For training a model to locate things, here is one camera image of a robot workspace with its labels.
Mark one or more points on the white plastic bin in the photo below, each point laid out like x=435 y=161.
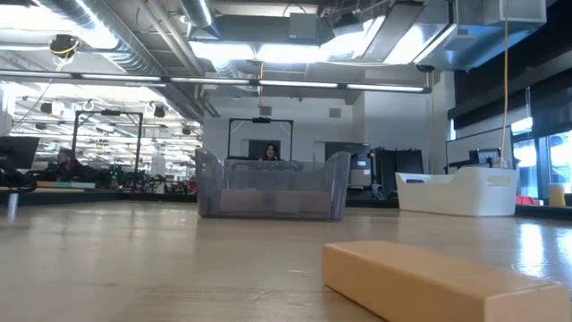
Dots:
x=460 y=192

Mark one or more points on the person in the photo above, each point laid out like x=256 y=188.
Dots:
x=271 y=153
x=71 y=166

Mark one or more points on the grey translucent plastic bin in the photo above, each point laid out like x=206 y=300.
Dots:
x=268 y=176

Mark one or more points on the dark equipment cabinet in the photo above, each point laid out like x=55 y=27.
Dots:
x=361 y=172

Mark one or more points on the long ceiling light bar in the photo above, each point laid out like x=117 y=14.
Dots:
x=295 y=83

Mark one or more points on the black fabric screen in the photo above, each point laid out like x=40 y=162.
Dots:
x=402 y=163

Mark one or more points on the long orange block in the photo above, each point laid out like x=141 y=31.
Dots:
x=402 y=277

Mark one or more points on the black desktop device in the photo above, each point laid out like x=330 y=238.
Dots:
x=485 y=156

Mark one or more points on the thin teal slab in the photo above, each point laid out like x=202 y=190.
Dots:
x=76 y=184

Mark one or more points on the thin wooden slab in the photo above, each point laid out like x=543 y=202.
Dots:
x=47 y=184

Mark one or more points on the small red object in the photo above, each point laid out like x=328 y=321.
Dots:
x=526 y=200

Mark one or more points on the black computer monitor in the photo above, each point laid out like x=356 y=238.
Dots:
x=18 y=152

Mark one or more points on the black curved object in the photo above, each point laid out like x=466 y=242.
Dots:
x=18 y=182

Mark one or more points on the yellow cylinder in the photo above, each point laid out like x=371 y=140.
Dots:
x=557 y=194

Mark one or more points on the bright window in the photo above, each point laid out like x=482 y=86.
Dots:
x=561 y=156

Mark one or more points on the black metal rig frame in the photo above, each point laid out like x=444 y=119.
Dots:
x=107 y=112
x=261 y=120

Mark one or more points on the grey wall vent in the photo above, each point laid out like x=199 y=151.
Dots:
x=265 y=111
x=335 y=112

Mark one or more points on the black aluminium table frame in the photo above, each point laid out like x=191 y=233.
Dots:
x=170 y=197

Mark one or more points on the black ceiling camera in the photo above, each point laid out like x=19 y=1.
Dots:
x=425 y=68

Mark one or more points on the shiny round duct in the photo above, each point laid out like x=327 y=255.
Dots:
x=199 y=11

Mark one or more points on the large rectangular air duct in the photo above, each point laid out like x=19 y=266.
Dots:
x=473 y=44

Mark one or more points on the grey metal post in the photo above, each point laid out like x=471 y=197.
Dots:
x=12 y=205

